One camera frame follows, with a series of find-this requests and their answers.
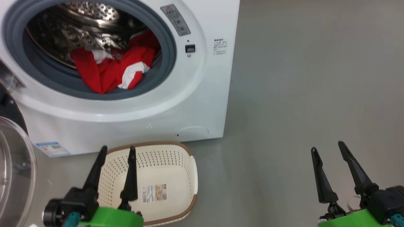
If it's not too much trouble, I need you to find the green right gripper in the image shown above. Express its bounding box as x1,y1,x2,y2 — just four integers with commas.
311,141,395,227

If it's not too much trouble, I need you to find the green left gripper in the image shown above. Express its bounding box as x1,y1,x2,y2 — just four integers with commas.
79,146,145,227

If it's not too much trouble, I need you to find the washing machine glass door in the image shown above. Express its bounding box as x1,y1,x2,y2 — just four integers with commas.
0,84,37,227

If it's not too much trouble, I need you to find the red and white garment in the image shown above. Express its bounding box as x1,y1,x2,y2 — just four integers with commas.
70,31,161,94

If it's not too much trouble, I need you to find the printed label sticker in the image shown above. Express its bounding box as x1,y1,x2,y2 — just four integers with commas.
141,184,168,203

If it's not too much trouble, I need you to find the cream perforated laundry basket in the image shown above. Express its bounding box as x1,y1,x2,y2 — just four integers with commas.
95,141,199,227

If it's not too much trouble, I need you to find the white washing machine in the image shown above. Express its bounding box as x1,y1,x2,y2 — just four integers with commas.
0,0,240,157

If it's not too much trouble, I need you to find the blue energy label sticker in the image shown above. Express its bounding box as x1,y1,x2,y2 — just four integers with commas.
35,142,70,158

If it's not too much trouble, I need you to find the round white filter cover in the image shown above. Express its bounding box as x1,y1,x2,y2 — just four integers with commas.
176,126,209,139

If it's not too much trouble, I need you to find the black text label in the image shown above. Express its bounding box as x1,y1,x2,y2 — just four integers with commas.
214,39,228,55

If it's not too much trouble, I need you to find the grey warning sticker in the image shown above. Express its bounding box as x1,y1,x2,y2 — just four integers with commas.
160,4,191,37

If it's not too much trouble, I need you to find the left gripper teal cable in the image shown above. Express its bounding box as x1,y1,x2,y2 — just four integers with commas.
62,212,81,227

